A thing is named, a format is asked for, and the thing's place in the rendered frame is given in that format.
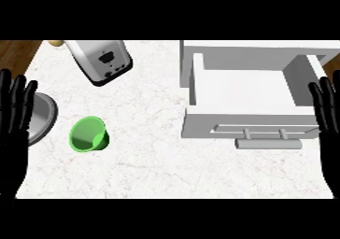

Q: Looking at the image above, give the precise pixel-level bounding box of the green plastic cup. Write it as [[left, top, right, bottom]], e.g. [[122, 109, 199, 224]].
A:
[[68, 115, 110, 153]]

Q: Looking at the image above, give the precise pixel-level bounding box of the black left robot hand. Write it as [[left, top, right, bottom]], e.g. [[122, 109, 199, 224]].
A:
[[0, 68, 39, 200]]

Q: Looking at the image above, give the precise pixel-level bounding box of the white open drawer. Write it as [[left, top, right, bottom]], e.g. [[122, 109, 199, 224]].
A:
[[180, 52, 329, 140]]

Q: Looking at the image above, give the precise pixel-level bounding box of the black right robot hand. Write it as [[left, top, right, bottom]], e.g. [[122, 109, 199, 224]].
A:
[[306, 69, 340, 200]]

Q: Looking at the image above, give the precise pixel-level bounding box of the round grey metal plate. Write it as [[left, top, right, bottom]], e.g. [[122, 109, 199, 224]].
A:
[[26, 91, 59, 148]]

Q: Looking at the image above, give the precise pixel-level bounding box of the grey drawer handle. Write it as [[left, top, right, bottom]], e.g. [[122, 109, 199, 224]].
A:
[[234, 128, 302, 150]]

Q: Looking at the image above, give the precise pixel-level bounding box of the silver toaster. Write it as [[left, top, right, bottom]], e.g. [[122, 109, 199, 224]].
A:
[[62, 40, 134, 88]]

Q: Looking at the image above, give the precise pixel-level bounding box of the white cabinet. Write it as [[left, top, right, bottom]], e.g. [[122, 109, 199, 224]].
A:
[[178, 40, 340, 89]]

